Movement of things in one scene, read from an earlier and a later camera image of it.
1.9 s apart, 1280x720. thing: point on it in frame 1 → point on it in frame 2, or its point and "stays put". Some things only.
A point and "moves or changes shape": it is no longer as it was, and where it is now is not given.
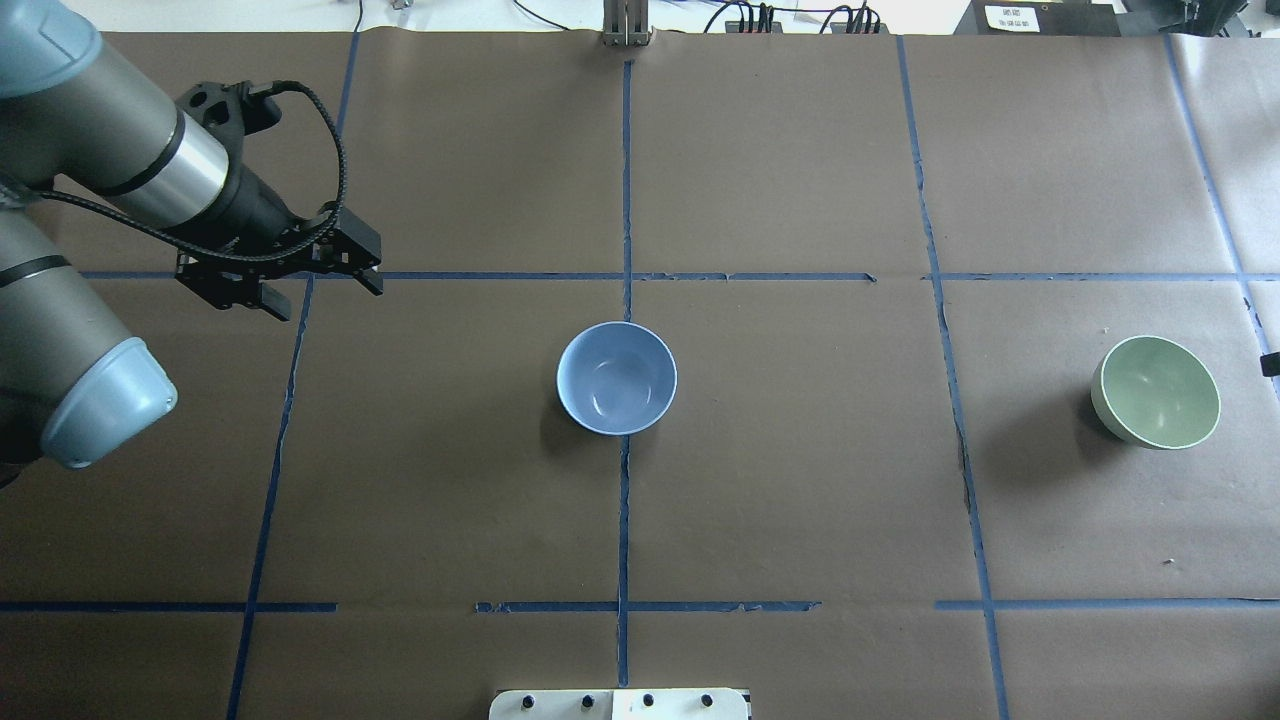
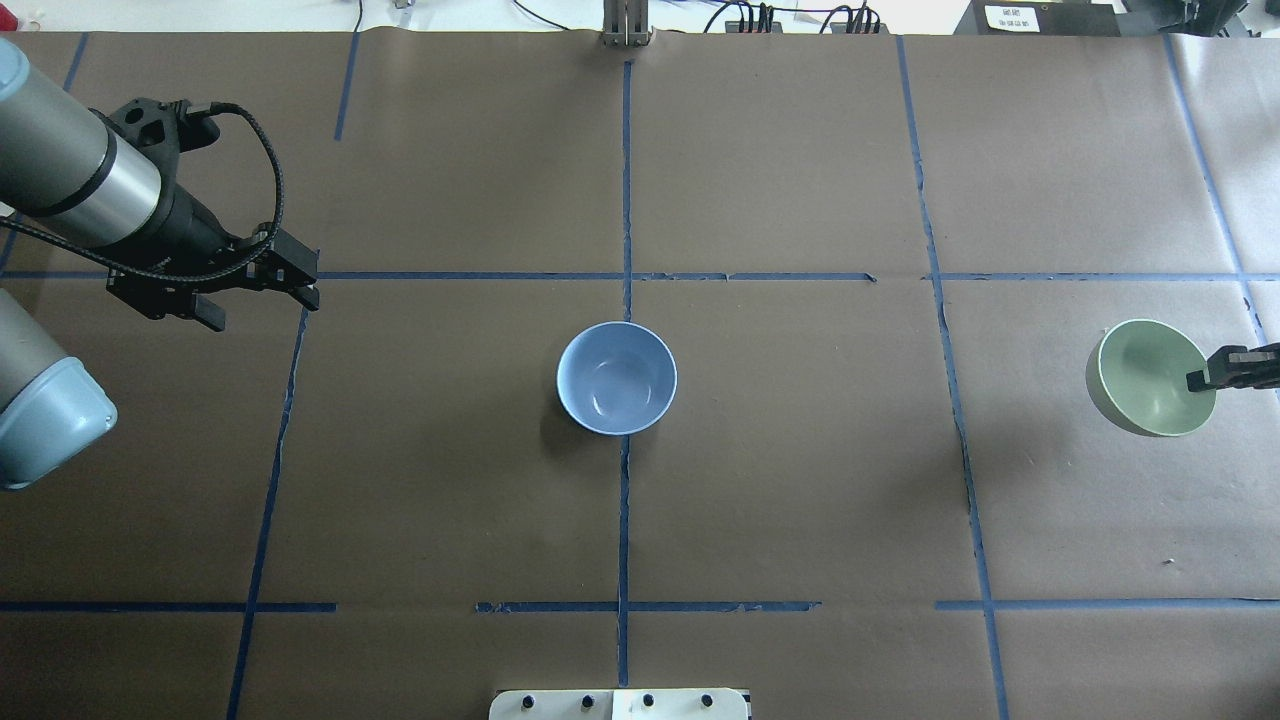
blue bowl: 616,378 stays put
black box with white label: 1039,18 stays put
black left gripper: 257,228 → 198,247
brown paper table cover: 712,376 stays put
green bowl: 1155,392 moves or changes shape
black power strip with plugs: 766,25 stays put
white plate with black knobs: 621,704 stays put
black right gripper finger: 1270,364 → 1233,366
